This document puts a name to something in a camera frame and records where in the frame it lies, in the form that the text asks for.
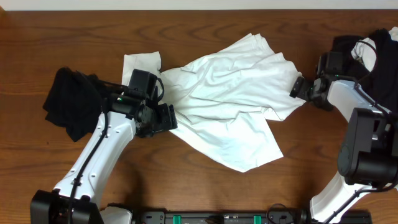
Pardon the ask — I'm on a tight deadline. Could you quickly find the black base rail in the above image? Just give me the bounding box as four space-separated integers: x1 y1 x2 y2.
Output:
126 208 311 224

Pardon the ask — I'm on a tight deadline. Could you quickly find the black garment pile right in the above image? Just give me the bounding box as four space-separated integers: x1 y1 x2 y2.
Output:
331 29 397 113

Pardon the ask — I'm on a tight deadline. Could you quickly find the folded black garment left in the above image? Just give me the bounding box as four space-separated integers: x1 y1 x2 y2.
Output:
43 67 108 142

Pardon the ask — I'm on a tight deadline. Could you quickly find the white garment in pile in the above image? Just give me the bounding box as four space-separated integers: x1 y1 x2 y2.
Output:
351 27 397 75

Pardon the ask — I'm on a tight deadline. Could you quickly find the white t-shirt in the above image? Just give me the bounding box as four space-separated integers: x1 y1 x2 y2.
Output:
122 34 303 172

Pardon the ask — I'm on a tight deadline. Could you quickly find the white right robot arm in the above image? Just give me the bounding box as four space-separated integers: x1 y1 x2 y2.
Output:
290 75 397 223

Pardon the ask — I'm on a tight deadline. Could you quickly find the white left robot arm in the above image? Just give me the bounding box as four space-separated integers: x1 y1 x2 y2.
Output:
30 95 177 224

